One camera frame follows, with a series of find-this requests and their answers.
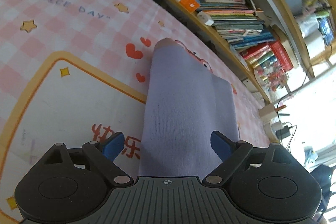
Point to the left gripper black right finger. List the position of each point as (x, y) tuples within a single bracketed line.
[(233, 156)]

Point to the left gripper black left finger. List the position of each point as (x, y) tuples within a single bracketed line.
[(101, 156)]

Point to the purple and pink sweater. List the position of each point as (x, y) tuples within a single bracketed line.
[(185, 104)]

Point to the white power strip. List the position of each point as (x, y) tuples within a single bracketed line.
[(276, 131)]

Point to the beige pen holder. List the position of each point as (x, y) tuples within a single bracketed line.
[(267, 113)]

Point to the red boxed book set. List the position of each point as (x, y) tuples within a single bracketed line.
[(268, 59)]

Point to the pink checkered cartoon table mat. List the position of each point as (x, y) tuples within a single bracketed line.
[(78, 70)]

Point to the white charger adapter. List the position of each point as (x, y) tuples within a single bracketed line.
[(205, 19)]

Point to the wooden bookshelf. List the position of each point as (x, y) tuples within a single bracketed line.
[(305, 27)]

